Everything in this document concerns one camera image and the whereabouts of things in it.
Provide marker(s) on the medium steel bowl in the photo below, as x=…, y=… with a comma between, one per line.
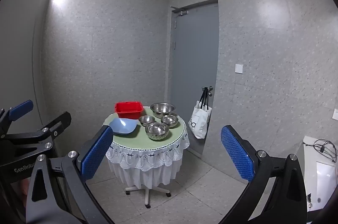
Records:
x=171, y=120

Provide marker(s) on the round table white base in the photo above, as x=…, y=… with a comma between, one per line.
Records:
x=128, y=190

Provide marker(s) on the small steel bowl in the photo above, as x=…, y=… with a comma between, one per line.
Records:
x=145, y=120

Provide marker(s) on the white tote bag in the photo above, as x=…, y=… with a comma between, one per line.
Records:
x=200, y=117

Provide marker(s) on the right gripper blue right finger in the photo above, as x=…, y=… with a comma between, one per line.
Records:
x=287, y=201

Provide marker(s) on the person's hand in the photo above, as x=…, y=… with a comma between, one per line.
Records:
x=23, y=190

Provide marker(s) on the red plastic square basin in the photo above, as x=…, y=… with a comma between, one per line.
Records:
x=129, y=110

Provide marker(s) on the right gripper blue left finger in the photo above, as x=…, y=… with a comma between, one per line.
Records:
x=45, y=202

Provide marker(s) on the green white lace tablecloth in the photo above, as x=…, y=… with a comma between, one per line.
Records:
x=139, y=161

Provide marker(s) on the white wall switch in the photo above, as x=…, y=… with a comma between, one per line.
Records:
x=239, y=68

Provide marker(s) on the blue square plate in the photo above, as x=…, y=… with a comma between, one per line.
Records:
x=123, y=126

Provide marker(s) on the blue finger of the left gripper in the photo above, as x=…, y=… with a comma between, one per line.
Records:
x=53, y=129
x=20, y=110

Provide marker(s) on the door closer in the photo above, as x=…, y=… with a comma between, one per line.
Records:
x=179, y=11

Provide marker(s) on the grey door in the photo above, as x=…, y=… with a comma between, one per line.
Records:
x=194, y=55

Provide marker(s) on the large steel bowl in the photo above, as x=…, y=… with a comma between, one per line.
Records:
x=161, y=109

